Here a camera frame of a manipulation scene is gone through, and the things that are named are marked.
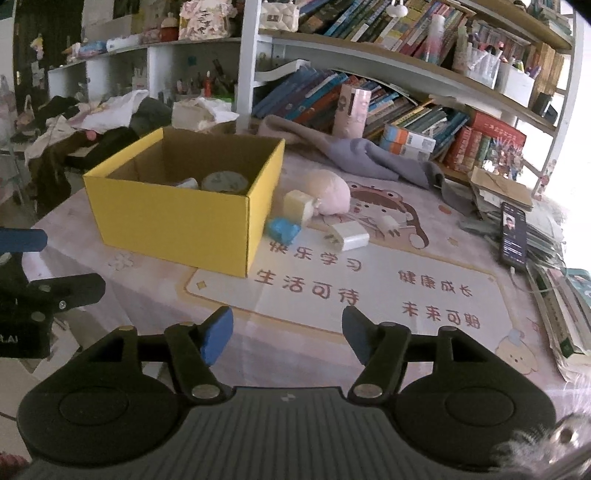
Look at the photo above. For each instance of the large white charger plug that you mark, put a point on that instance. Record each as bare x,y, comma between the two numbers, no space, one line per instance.
348,236

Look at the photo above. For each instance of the white quilted handbag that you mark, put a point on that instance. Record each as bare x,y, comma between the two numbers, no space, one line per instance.
279,16

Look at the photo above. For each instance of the cartoon desk mat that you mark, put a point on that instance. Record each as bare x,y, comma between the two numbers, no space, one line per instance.
426,278

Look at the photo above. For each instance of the yellow cardboard box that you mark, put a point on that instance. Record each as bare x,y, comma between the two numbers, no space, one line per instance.
138,208

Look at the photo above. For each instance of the pink pen holder box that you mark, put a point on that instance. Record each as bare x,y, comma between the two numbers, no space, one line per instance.
352,112

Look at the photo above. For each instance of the floral pink bag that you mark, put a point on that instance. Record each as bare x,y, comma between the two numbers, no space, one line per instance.
205,20

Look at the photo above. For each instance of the cream square block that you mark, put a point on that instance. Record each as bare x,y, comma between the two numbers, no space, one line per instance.
299,207

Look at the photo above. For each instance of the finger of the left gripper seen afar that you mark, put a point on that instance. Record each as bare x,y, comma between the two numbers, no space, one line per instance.
22,240

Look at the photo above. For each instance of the small white charger plug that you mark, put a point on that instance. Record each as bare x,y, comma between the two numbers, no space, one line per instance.
388,226

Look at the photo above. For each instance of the grey purple cloth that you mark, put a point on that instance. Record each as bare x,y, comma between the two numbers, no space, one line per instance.
361,157

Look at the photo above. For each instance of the black smartphone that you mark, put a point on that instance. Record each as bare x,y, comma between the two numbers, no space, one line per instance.
513,250

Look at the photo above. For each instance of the red book set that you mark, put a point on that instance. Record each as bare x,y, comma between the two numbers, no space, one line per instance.
488,143

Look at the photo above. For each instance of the white bookshelf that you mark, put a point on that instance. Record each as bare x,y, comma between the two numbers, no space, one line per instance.
246,59

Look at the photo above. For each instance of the orange blue white carton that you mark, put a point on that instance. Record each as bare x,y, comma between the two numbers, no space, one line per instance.
407,144

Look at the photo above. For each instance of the yellow tape roll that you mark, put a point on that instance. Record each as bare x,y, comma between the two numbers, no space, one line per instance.
230,182

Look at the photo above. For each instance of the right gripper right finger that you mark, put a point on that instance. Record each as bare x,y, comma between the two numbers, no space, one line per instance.
381,349

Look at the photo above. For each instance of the pink plush toy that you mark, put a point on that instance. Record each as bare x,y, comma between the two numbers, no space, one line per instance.
331,193

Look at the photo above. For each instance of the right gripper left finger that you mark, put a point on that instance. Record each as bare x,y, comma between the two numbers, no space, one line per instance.
193,350

